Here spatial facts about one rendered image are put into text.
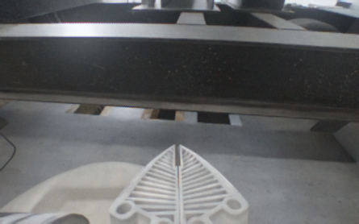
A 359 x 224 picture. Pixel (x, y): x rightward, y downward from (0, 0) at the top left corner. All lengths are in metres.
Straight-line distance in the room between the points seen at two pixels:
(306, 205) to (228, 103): 0.67
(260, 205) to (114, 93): 0.85
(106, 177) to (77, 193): 0.09
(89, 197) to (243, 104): 0.60
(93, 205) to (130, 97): 0.37
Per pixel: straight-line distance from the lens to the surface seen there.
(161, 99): 0.53
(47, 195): 0.54
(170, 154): 0.16
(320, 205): 1.04
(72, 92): 0.72
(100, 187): 0.47
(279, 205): 0.91
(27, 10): 0.93
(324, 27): 1.11
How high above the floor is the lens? 0.76
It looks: 45 degrees down
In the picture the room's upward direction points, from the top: 1 degrees clockwise
